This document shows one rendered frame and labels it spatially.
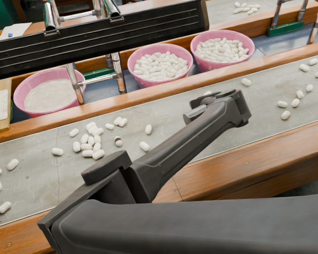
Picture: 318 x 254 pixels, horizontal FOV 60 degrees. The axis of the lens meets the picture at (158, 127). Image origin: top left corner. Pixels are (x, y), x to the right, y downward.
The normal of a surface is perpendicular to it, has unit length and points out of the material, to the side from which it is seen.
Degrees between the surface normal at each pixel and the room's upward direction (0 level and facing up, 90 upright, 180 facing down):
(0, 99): 0
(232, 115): 51
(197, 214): 44
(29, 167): 0
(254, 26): 90
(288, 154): 0
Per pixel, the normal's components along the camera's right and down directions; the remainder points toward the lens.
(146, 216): -0.46, -0.87
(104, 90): -0.06, -0.68
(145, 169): 0.65, -0.20
